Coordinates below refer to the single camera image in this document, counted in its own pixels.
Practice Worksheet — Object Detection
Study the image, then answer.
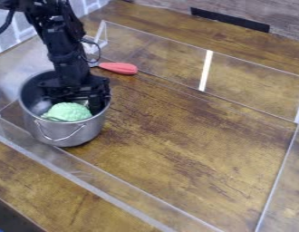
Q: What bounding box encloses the clear acrylic corner bracket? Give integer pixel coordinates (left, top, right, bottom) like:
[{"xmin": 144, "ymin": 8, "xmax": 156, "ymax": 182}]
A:
[{"xmin": 82, "ymin": 21, "xmax": 108, "ymax": 54}]

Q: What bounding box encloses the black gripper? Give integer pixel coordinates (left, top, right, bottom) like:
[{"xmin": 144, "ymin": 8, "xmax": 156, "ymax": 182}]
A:
[{"xmin": 37, "ymin": 55, "xmax": 110, "ymax": 115}]

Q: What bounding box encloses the red handled metal spatula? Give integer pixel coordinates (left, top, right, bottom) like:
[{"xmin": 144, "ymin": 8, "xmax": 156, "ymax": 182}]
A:
[{"xmin": 89, "ymin": 62, "xmax": 137, "ymax": 75}]

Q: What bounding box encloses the green bumpy toy vegetable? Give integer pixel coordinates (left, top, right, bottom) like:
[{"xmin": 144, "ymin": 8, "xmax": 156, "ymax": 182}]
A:
[{"xmin": 41, "ymin": 102, "xmax": 92, "ymax": 121}]

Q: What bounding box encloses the black cable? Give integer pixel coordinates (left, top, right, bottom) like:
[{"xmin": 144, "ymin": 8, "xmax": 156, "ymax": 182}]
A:
[{"xmin": 80, "ymin": 37, "xmax": 102, "ymax": 64}]

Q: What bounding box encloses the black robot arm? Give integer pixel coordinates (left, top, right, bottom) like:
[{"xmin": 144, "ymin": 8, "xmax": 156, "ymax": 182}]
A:
[{"xmin": 0, "ymin": 0, "xmax": 110, "ymax": 114}]

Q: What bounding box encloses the silver metal pot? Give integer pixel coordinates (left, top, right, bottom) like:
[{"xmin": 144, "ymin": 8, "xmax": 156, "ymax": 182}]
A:
[{"xmin": 20, "ymin": 70, "xmax": 110, "ymax": 147}]

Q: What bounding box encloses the clear acrylic barrier wall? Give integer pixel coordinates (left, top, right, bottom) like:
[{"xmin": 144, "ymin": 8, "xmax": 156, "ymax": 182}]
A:
[{"xmin": 0, "ymin": 21, "xmax": 299, "ymax": 232}]

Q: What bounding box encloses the black wall strip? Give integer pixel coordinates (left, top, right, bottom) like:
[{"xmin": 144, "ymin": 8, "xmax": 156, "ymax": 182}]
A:
[{"xmin": 189, "ymin": 7, "xmax": 269, "ymax": 33}]

